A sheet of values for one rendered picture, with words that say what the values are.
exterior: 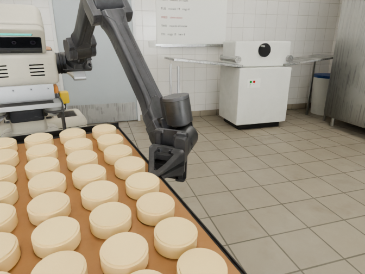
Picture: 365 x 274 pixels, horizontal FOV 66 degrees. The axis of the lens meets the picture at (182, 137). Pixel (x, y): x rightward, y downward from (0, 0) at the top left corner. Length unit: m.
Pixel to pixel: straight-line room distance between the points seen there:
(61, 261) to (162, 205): 0.13
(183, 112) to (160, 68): 3.83
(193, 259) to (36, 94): 1.04
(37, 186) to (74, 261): 0.16
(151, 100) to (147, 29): 3.70
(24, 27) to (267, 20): 4.29
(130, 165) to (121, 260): 0.19
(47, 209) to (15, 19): 0.90
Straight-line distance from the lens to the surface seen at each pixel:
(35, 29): 1.17
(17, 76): 1.25
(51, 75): 1.25
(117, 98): 4.39
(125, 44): 0.73
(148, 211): 0.36
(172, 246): 0.32
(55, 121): 1.57
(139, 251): 0.31
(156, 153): 0.51
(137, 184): 0.41
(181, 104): 0.57
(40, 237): 0.35
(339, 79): 4.44
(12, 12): 1.23
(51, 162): 0.50
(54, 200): 0.40
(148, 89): 0.68
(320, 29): 5.70
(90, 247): 0.35
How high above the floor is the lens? 1.19
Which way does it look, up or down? 19 degrees down
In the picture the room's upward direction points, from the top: straight up
